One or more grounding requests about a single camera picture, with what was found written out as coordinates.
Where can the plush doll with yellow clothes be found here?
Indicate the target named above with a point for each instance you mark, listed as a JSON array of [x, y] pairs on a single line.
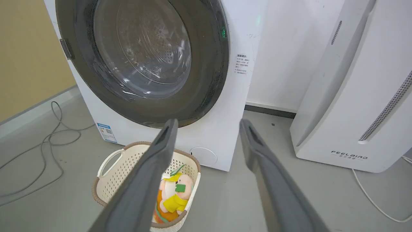
[[173, 196]]

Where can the cream plastic laundry basket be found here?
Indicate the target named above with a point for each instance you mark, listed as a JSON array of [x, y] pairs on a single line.
[[116, 180]]

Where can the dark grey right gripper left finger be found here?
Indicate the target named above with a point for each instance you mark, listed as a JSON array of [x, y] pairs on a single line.
[[141, 187]]

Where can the white front-load washing machine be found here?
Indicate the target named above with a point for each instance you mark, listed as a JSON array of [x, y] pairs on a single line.
[[225, 96]]

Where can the white air purifier appliance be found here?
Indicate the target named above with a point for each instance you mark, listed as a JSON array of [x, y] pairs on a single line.
[[360, 96]]

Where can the round dark washing machine door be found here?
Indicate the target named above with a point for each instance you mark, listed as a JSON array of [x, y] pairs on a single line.
[[145, 61]]

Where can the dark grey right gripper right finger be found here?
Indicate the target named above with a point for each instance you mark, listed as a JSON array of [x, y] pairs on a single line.
[[276, 193]]

